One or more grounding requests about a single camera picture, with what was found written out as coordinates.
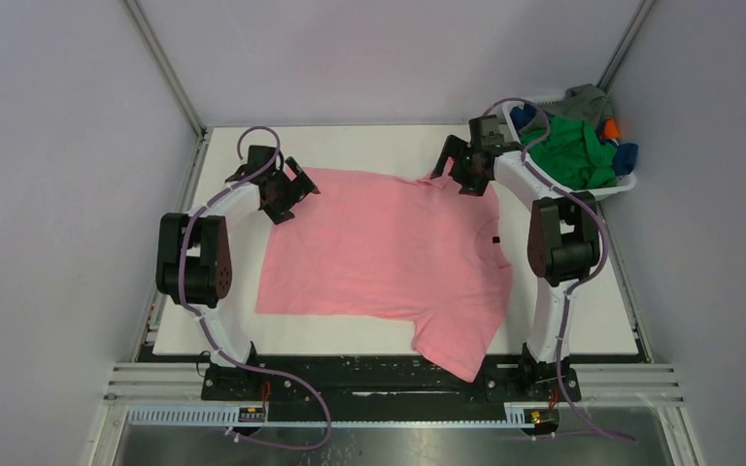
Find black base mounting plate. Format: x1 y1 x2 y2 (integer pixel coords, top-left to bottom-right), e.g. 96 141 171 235
200 354 581 420

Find blue garment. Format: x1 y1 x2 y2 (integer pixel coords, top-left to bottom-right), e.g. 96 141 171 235
612 143 639 177

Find white slotted cable duct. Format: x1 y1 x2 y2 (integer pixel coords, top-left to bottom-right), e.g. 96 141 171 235
126 405 535 429

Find pink t-shirt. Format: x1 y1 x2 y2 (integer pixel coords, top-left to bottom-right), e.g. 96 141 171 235
255 168 513 383

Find green t-shirt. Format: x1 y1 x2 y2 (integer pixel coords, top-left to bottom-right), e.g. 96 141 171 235
528 116 617 190

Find orange garment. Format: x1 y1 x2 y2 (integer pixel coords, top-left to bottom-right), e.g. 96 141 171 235
599 118 621 141

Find grey t-shirt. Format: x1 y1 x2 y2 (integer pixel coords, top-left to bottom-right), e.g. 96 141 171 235
541 83 614 128

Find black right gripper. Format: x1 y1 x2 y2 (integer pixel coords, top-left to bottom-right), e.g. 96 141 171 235
429 134 490 197

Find white laundry basket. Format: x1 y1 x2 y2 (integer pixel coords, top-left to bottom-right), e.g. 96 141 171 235
528 96 638 199

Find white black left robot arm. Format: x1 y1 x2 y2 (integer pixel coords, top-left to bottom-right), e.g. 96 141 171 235
155 145 320 399

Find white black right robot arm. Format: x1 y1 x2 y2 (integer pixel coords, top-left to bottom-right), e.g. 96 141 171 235
430 115 608 400

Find aluminium frame rails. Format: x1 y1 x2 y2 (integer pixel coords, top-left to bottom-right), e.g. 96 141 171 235
99 0 214 413

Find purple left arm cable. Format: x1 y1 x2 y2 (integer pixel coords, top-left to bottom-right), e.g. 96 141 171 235
177 125 334 451

